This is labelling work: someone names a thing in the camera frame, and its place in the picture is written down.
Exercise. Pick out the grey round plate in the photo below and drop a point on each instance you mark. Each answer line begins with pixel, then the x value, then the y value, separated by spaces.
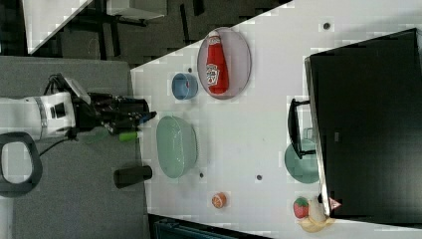
pixel 238 61

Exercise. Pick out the green mug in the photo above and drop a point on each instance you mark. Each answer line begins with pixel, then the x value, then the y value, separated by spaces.
pixel 303 169

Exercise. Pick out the red ketchup bottle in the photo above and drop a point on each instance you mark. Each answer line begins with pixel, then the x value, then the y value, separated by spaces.
pixel 216 68

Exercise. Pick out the green plastic strainer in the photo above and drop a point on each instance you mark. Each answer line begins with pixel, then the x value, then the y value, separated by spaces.
pixel 176 146

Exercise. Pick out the blue bowl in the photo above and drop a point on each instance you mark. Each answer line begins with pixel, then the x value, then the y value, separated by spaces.
pixel 179 89

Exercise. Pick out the black loop frame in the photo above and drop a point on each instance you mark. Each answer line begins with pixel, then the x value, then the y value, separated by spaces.
pixel 21 167

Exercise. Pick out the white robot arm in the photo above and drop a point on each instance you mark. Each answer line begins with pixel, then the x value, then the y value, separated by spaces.
pixel 66 114

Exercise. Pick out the orange toy half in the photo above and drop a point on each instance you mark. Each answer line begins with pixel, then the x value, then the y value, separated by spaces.
pixel 219 200

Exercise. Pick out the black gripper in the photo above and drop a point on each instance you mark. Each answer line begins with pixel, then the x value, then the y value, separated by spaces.
pixel 117 114

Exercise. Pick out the yellow toy banana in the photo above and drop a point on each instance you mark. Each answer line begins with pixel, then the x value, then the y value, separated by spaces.
pixel 316 220

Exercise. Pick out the black toaster oven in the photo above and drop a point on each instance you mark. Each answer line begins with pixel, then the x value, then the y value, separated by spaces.
pixel 365 100

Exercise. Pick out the red toy strawberry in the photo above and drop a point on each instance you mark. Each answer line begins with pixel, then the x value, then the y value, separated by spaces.
pixel 301 208

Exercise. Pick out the dark bin at table edge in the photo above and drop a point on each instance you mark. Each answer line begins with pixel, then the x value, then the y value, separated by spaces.
pixel 165 229

